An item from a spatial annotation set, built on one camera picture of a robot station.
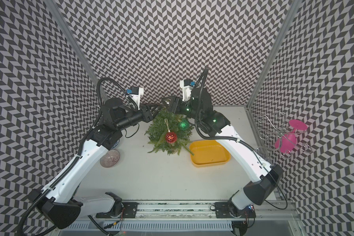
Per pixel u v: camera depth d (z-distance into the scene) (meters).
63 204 0.39
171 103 0.55
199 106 0.46
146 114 0.55
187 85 0.55
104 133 0.47
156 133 0.69
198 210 0.74
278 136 0.65
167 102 0.62
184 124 0.67
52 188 0.38
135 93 0.57
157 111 0.60
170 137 0.64
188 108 0.54
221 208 0.74
